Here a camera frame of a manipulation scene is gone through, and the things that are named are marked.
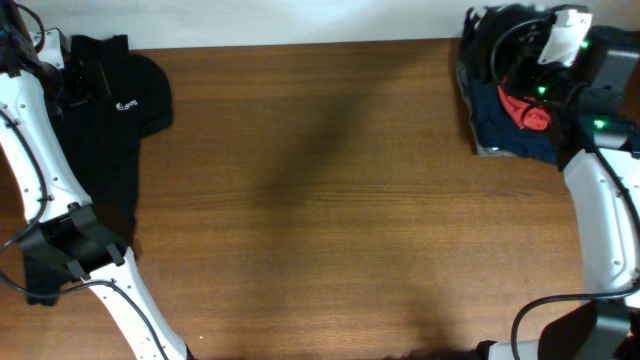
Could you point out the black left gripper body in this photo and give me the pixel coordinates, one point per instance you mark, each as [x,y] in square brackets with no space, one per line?
[76,87]

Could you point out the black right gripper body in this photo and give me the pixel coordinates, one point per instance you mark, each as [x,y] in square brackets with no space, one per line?
[542,82]

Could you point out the dark green t-shirt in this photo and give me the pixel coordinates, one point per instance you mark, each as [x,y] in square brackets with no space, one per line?
[491,35]

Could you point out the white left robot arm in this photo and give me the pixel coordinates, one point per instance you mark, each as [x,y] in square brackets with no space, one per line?
[62,229]

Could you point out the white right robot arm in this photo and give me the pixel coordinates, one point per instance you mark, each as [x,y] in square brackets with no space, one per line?
[598,155]

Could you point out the black zip-neck sweater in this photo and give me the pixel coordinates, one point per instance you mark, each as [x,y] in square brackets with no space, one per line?
[102,141]

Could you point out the red printed t-shirt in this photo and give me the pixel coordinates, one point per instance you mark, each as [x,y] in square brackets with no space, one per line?
[523,113]

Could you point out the navy blue folded garment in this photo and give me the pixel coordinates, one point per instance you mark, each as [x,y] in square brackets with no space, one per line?
[536,146]

